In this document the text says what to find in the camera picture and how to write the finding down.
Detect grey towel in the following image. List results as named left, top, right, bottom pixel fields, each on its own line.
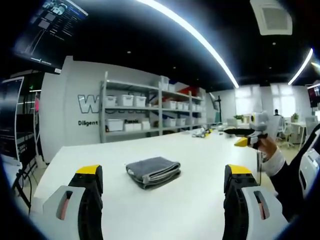
left=125, top=156, right=182, bottom=190

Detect person's right hand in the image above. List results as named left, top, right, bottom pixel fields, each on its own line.
left=257, top=136, right=280, bottom=161

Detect white office chair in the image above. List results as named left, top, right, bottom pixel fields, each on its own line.
left=276, top=116, right=295, bottom=149

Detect clutter of small tools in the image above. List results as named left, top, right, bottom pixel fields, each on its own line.
left=191, top=126, right=214, bottom=139

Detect white machine with black trim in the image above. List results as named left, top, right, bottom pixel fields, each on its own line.
left=298, top=147, right=320, bottom=202

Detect short ceiling light strip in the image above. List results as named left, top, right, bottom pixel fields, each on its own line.
left=287, top=48, right=314, bottom=86

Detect grey metal shelf unit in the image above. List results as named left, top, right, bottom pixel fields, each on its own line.
left=99, top=71, right=208, bottom=144

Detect long ceiling light strip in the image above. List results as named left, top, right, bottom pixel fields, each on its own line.
left=136, top=0, right=240, bottom=89

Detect white rack with pink tag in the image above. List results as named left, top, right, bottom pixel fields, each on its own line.
left=33, top=91, right=44, bottom=165

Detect ceiling air conditioner vent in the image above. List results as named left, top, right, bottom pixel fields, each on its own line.
left=249, top=0, right=293, bottom=36

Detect group of white storage bins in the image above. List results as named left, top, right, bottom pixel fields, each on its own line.
left=104, top=75, right=204, bottom=133

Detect white-framed standing monitor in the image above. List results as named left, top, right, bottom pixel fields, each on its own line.
left=0, top=76, right=25, bottom=166

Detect ceiling-hung black monitor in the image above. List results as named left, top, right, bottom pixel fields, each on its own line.
left=13, top=0, right=89, bottom=70

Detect thick black cable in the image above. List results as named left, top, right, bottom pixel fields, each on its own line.
left=291, top=124, right=320, bottom=166

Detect wall-mounted screen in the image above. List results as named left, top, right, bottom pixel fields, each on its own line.
left=307, top=83, right=320, bottom=109

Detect black floor cables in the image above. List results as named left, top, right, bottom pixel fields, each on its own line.
left=11, top=159, right=41, bottom=208

